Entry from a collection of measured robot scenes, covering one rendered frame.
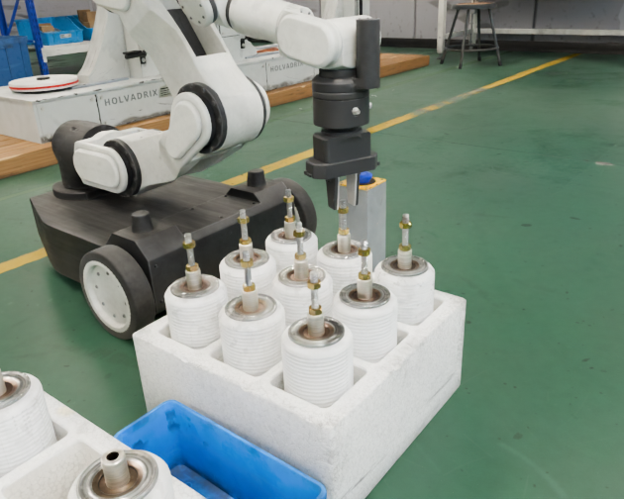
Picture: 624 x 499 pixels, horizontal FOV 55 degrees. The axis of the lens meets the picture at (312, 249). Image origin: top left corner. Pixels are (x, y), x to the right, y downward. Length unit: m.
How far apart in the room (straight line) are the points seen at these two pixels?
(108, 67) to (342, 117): 2.38
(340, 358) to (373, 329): 0.10
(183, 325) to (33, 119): 2.04
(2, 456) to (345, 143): 0.62
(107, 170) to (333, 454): 0.96
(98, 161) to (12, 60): 3.87
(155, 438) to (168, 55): 0.75
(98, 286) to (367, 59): 0.76
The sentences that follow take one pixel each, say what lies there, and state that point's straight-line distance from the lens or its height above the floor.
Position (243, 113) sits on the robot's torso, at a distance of 1.24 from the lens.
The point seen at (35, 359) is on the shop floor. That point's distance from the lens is 1.35.
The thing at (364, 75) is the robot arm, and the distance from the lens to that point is 0.90.
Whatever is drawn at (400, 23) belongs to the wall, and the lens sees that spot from 6.58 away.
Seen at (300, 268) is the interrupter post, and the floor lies 0.27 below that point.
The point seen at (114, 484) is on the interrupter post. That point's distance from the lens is 0.63.
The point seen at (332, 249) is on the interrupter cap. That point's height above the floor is 0.25.
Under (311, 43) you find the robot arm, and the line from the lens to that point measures 0.90.
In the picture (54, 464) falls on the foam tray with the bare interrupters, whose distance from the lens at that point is 0.82.
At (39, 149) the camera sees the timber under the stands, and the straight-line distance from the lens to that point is 2.79.
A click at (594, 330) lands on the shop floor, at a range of 1.36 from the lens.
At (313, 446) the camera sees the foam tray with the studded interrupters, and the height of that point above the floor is 0.14.
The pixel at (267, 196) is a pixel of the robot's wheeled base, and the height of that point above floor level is 0.20.
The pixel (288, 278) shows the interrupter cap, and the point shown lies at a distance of 0.94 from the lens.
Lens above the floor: 0.68
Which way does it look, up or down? 24 degrees down
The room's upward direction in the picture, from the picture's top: 3 degrees counter-clockwise
